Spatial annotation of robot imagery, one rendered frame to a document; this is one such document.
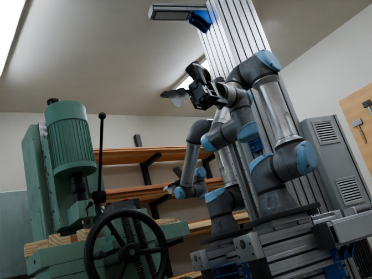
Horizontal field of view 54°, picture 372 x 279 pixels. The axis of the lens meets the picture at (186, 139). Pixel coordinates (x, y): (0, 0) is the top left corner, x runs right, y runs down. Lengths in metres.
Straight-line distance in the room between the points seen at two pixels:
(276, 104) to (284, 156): 0.21
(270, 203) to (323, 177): 0.46
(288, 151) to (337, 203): 0.49
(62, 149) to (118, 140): 3.05
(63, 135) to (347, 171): 1.30
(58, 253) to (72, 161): 0.38
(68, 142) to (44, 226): 0.38
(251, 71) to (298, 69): 3.26
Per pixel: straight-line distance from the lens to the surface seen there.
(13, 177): 4.04
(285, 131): 1.43
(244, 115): 1.22
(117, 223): 1.31
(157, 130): 4.93
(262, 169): 1.45
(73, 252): 1.35
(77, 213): 1.52
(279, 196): 1.44
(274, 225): 1.39
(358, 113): 4.29
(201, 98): 1.11
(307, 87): 4.67
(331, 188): 1.80
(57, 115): 1.61
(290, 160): 1.39
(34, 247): 1.48
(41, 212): 1.72
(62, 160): 1.54
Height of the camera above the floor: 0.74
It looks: 18 degrees up
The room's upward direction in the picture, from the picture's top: 16 degrees counter-clockwise
